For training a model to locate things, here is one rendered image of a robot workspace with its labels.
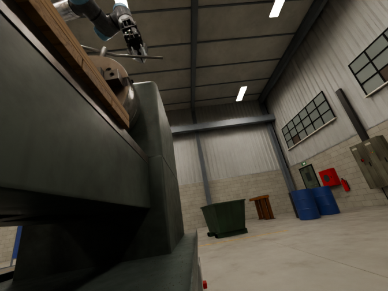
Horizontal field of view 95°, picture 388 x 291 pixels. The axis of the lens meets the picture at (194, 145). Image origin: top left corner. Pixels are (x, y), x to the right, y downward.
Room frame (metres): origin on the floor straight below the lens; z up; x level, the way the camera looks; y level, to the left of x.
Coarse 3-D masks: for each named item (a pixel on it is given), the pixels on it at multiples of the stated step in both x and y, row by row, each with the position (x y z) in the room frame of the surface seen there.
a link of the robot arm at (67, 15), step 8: (64, 0) 0.45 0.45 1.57; (72, 0) 0.43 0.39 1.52; (80, 0) 0.44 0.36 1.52; (88, 0) 0.45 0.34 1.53; (56, 8) 0.48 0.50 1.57; (64, 8) 0.47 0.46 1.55; (72, 8) 0.47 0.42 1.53; (80, 8) 0.47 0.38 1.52; (88, 8) 0.47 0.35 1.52; (96, 8) 0.49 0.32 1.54; (64, 16) 0.51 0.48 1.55; (72, 16) 0.50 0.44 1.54; (80, 16) 0.51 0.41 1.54; (88, 16) 0.50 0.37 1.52; (96, 16) 0.51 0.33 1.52
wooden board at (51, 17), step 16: (16, 0) 0.10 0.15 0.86; (32, 0) 0.11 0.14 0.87; (48, 0) 0.13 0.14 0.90; (32, 16) 0.12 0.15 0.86; (48, 16) 0.13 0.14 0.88; (48, 32) 0.14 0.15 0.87; (64, 32) 0.16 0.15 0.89; (64, 48) 0.16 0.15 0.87; (80, 48) 0.19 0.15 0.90; (80, 64) 0.19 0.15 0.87; (96, 80) 0.24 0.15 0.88; (112, 96) 0.30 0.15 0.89; (112, 112) 0.32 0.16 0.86
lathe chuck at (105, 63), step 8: (88, 56) 0.47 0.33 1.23; (96, 56) 0.47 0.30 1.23; (96, 64) 0.47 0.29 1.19; (104, 64) 0.47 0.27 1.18; (112, 64) 0.47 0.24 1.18; (120, 64) 0.47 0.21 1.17; (120, 72) 0.47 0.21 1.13; (120, 88) 0.47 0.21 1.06; (128, 88) 0.47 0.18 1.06; (120, 96) 0.47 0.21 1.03; (128, 96) 0.48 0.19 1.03; (136, 96) 0.55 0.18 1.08; (128, 104) 0.50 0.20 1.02; (136, 104) 0.55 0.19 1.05; (128, 112) 0.52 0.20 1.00
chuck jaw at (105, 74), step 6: (102, 72) 0.42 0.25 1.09; (108, 72) 0.43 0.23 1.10; (114, 72) 0.43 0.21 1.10; (108, 78) 0.43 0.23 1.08; (114, 78) 0.43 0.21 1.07; (120, 78) 0.45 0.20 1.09; (126, 78) 0.47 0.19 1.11; (108, 84) 0.45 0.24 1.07; (114, 84) 0.45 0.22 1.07; (120, 84) 0.46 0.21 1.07; (126, 84) 0.47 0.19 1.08
